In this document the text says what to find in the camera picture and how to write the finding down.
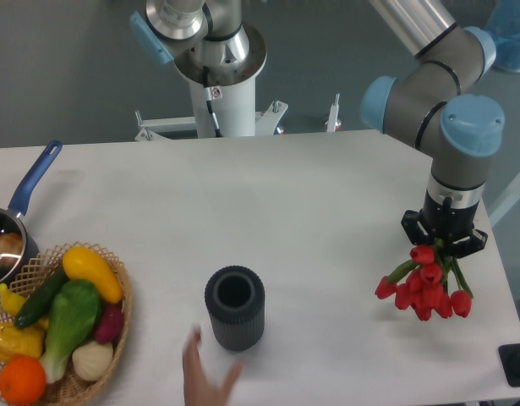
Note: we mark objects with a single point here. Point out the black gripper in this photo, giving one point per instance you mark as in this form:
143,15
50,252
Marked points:
441,221

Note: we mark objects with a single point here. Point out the red tulip bouquet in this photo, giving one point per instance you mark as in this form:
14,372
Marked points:
429,282

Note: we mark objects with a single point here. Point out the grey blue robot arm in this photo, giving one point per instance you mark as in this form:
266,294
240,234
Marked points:
433,111

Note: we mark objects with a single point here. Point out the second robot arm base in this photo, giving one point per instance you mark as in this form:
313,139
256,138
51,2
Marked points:
211,31

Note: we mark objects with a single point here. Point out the bare human hand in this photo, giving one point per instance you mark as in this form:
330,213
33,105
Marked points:
197,389

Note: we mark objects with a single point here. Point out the black device at edge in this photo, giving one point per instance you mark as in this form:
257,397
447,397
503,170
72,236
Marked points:
510,361

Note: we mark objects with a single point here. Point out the dark grey ribbed vase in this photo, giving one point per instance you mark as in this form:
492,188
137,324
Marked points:
235,301

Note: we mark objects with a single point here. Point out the blue plastic bag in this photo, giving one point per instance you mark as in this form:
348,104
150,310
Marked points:
503,26

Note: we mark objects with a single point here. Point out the yellow squash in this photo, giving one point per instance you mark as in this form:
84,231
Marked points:
80,262

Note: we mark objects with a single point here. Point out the white garlic bulb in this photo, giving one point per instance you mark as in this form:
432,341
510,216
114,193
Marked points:
91,360

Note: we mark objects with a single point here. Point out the green bok choy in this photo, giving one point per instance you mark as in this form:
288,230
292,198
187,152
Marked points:
72,316

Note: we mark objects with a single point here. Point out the green cucumber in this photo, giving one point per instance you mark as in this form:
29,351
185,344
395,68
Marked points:
40,301

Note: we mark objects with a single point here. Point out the brown bread roll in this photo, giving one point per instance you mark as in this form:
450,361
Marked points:
11,248

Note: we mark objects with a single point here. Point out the yellow banana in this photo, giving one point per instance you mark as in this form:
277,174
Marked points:
11,302

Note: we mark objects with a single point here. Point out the orange fruit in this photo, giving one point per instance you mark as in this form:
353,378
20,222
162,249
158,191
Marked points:
22,381

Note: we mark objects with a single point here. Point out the yellow bell pepper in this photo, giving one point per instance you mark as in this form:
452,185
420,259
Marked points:
16,342

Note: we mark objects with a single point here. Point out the white frame bar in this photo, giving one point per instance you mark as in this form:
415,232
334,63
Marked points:
506,200

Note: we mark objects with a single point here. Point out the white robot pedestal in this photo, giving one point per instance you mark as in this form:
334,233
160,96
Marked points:
223,99

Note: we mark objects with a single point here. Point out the blue handled saucepan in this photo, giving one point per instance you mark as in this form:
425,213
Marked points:
10,218

